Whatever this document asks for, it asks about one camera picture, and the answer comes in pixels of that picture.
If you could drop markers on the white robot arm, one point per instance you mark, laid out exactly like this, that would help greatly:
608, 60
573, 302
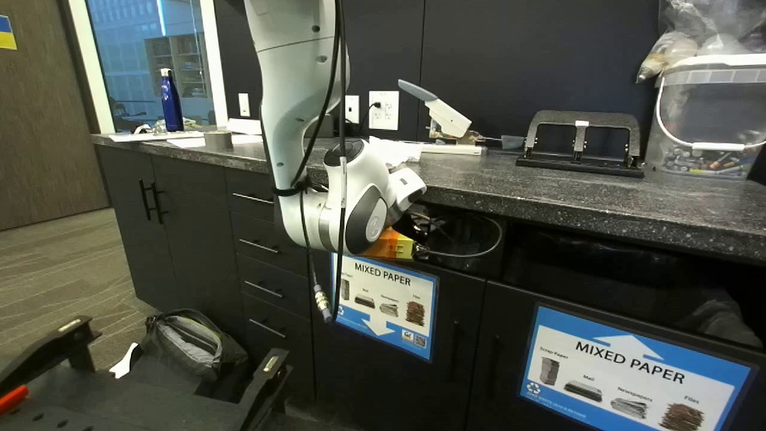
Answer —
347, 195

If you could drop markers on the left bin black liner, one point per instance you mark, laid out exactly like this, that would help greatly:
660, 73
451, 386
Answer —
456, 240

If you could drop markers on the bin black liner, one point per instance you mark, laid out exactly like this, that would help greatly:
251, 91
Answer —
456, 240
694, 295

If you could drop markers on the clear plastic storage bin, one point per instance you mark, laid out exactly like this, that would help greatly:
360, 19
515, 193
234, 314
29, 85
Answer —
709, 116

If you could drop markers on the right bin black liner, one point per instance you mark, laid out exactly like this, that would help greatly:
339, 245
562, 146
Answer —
694, 295

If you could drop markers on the left mixed paper sign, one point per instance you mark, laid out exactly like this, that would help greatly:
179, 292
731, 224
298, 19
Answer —
389, 302

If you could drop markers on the mixed paper sign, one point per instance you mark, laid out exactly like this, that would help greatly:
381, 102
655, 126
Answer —
389, 302
614, 378

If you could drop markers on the grey tape roll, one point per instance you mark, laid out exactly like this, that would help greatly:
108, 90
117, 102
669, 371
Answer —
219, 140

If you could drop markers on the black cabinet with drawers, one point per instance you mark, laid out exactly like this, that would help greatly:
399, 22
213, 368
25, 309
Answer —
202, 231

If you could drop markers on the black hole punch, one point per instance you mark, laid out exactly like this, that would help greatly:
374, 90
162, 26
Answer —
579, 157

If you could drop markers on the blue water bottle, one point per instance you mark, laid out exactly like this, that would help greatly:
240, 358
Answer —
171, 102

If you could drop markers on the right mixed paper sign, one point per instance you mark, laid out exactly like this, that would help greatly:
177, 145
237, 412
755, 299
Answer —
614, 378

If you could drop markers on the black grey backpack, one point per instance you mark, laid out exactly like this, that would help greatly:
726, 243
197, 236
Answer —
190, 353

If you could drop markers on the white paper on floor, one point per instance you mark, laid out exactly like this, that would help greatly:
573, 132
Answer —
122, 365

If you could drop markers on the black chair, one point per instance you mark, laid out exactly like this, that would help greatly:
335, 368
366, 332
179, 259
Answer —
56, 386

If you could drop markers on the white wall outlet plate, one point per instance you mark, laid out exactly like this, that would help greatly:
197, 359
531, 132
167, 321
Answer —
383, 111

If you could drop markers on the small white switch plate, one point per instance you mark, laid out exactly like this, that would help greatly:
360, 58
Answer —
351, 108

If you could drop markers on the white light switch plate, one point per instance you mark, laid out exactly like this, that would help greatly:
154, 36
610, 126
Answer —
241, 102

